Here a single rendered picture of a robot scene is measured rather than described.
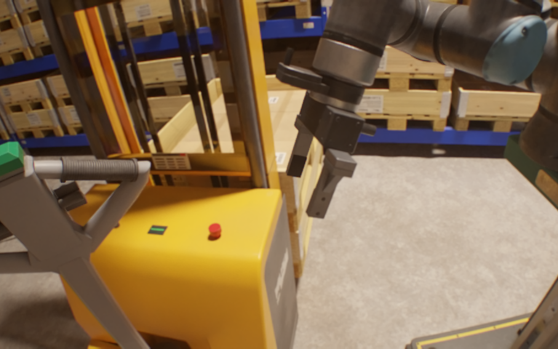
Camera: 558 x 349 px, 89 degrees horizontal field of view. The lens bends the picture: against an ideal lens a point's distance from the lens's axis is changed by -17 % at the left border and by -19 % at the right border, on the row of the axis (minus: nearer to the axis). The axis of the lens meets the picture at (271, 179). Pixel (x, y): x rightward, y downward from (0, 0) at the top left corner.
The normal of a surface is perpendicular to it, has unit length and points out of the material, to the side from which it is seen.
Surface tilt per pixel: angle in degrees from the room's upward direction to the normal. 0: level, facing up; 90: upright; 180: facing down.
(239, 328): 74
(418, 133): 90
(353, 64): 78
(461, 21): 51
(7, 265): 100
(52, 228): 106
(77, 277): 90
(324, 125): 67
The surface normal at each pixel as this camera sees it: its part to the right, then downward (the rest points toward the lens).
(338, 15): -0.75, 0.06
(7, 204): 0.53, 0.65
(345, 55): -0.30, 0.31
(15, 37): -0.18, 0.58
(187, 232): -0.11, -0.81
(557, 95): -0.98, 0.20
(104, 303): 0.52, 0.44
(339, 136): 0.18, 0.44
